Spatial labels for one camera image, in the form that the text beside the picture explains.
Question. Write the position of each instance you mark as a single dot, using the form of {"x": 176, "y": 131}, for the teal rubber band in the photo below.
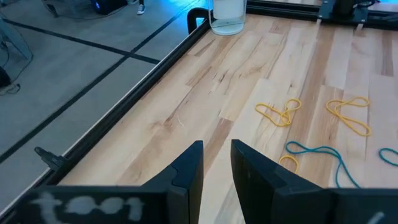
{"x": 317, "y": 150}
{"x": 381, "y": 155}

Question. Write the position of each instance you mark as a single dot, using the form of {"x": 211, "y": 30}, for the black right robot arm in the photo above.
{"x": 342, "y": 7}

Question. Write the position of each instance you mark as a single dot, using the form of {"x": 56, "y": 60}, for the white cylindrical lamp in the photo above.
{"x": 227, "y": 12}

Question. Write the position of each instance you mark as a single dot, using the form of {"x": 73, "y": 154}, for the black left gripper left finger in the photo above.
{"x": 188, "y": 193}

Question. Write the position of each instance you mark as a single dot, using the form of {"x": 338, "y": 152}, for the person's shoe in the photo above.
{"x": 141, "y": 9}

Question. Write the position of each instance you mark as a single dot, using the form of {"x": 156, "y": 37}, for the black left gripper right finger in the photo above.
{"x": 267, "y": 196}

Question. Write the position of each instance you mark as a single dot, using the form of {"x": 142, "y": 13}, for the black clamp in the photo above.
{"x": 51, "y": 158}

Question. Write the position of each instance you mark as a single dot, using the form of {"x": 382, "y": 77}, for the yellow rubber band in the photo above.
{"x": 287, "y": 156}
{"x": 370, "y": 132}
{"x": 285, "y": 117}

